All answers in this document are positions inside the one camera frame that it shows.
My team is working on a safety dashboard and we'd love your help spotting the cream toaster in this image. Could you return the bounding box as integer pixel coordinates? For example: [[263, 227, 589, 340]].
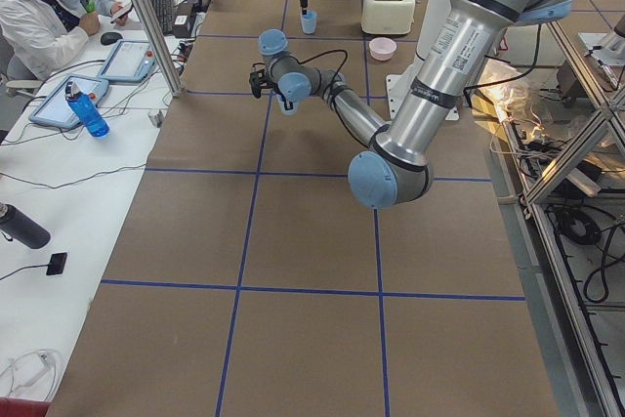
[[360, 0, 416, 35]]

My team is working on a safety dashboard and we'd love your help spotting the teach pendant tablet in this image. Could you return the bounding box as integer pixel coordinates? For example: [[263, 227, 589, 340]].
[[98, 40, 155, 83], [29, 74, 109, 130]]

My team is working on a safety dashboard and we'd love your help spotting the aluminium frame post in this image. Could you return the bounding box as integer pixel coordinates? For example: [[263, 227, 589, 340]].
[[131, 0, 183, 98]]

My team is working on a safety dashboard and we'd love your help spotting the blue water bottle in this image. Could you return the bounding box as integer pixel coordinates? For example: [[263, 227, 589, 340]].
[[64, 80, 109, 138]]

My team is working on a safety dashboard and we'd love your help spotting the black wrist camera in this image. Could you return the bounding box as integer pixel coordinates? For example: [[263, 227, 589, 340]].
[[248, 63, 268, 99]]

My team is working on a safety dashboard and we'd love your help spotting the far teach pendant tablet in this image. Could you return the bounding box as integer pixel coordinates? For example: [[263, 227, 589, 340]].
[[98, 40, 155, 83]]

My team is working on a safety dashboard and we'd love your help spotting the white cable bundle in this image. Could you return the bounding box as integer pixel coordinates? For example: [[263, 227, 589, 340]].
[[0, 348, 63, 401]]

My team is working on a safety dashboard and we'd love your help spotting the near teach pendant tablet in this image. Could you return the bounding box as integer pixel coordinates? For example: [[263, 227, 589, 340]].
[[29, 74, 109, 130]]

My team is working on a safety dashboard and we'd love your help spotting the black water bottle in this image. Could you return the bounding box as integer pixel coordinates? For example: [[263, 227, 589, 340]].
[[1, 203, 51, 249]]

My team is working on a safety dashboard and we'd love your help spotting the crumpled plastic bag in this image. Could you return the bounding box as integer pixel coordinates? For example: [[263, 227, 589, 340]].
[[476, 63, 554, 127]]

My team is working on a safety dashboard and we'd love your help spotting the black keyboard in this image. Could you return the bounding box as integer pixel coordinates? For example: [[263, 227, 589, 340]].
[[149, 0, 175, 35]]

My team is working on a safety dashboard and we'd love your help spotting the pink bowl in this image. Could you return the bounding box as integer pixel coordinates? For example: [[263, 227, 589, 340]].
[[368, 37, 397, 62]]

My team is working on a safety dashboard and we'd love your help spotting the person in white coat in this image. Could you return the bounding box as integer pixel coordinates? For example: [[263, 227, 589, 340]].
[[1, 0, 127, 81]]

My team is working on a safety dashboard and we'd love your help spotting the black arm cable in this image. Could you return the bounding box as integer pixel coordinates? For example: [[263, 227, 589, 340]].
[[297, 49, 349, 96]]

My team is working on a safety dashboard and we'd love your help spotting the black computer mouse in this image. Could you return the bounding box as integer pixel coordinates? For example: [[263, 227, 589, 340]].
[[100, 31, 123, 46]]

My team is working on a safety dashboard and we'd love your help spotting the light blue cup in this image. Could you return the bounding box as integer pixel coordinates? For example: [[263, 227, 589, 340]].
[[300, 10, 317, 35], [276, 95, 299, 115]]

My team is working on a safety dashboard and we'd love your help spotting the small black square device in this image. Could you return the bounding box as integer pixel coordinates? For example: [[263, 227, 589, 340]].
[[46, 252, 67, 276]]

